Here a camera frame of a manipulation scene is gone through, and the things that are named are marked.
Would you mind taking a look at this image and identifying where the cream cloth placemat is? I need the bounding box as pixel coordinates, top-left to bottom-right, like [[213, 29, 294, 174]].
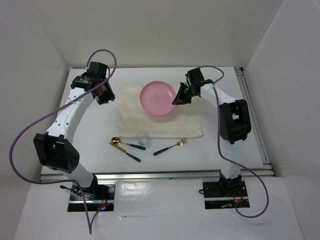
[[116, 87, 204, 139]]

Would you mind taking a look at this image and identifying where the pink plate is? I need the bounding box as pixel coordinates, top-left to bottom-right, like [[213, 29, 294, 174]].
[[139, 81, 177, 116]]

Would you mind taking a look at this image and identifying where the clear glass cup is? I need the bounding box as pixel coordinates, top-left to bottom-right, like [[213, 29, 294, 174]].
[[136, 131, 151, 148]]

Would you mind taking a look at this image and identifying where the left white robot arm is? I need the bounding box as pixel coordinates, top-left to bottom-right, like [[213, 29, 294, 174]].
[[33, 61, 115, 200]]

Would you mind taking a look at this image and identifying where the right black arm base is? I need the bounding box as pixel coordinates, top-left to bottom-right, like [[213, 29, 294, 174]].
[[198, 181, 250, 210]]

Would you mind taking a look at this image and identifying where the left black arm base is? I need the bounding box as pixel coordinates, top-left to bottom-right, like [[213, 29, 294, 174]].
[[59, 182, 116, 213]]

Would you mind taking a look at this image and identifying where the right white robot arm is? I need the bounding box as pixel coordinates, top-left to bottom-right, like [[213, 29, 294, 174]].
[[172, 67, 252, 196]]

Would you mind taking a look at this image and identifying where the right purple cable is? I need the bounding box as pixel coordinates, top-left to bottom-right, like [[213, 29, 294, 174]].
[[197, 65, 270, 218]]

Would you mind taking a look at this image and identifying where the purple cable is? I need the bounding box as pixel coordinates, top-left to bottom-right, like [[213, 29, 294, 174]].
[[8, 49, 118, 235], [197, 65, 270, 218]]

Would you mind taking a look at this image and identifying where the gold fork green handle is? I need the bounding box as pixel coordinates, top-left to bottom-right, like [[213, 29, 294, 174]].
[[153, 138, 188, 156]]

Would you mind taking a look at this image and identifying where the gold spoon green handle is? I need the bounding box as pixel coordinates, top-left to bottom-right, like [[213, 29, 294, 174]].
[[111, 137, 146, 151]]

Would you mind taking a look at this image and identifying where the gold knife green handle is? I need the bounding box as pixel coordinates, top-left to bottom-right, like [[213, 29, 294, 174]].
[[109, 142, 141, 163]]

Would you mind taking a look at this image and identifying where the front aluminium rail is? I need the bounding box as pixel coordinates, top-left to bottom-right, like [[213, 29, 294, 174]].
[[40, 169, 274, 181]]

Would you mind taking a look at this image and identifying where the aluminium rail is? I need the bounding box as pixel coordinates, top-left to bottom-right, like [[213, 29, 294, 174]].
[[40, 169, 274, 181], [234, 66, 273, 171]]

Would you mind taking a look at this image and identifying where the right aluminium rail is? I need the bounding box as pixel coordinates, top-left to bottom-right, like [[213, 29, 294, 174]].
[[234, 66, 273, 171]]

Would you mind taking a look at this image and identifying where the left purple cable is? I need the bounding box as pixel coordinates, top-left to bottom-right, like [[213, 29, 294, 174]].
[[8, 49, 118, 235]]

